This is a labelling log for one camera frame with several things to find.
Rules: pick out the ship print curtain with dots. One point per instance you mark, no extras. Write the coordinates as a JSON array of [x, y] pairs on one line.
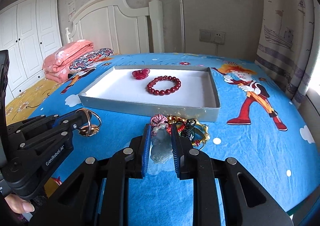
[[285, 45]]

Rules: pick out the metal pole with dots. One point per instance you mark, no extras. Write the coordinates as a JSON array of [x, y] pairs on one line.
[[182, 21]]

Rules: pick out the patterned floral pillow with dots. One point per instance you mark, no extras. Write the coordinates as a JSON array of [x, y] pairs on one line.
[[90, 59]]

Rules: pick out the pale jade pendant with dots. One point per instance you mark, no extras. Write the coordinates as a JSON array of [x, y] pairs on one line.
[[161, 150]]

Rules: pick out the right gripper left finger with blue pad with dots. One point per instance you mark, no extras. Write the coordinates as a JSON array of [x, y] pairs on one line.
[[128, 163]]

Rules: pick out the silver and gold rings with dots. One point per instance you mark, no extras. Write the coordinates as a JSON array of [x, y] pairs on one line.
[[91, 123]]

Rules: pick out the dark green tassel pendant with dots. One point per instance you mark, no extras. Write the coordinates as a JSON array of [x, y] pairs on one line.
[[188, 131]]

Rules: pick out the white wooden headboard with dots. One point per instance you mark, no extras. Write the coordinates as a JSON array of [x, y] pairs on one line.
[[114, 24]]

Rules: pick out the person's left hand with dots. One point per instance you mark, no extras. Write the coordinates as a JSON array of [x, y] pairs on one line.
[[19, 205]]

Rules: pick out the yellow floral bed sheet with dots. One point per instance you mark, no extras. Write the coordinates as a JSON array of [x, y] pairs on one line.
[[21, 107]]

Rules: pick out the white wardrobe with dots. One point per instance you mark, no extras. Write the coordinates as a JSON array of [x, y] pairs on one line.
[[30, 32]]

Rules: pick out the wall switch and socket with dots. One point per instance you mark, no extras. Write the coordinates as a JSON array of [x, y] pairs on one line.
[[210, 36]]

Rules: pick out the red flower ornament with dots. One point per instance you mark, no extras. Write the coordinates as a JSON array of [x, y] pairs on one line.
[[141, 74]]

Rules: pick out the folded pink blanket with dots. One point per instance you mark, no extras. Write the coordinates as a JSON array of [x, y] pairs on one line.
[[56, 65]]

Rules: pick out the grey shallow cardboard box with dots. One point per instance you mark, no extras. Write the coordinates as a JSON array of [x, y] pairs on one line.
[[184, 91]]

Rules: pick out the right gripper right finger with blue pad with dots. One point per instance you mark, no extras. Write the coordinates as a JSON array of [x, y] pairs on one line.
[[191, 163]]

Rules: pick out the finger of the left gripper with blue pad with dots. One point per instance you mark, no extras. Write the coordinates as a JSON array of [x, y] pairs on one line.
[[65, 123], [41, 122]]

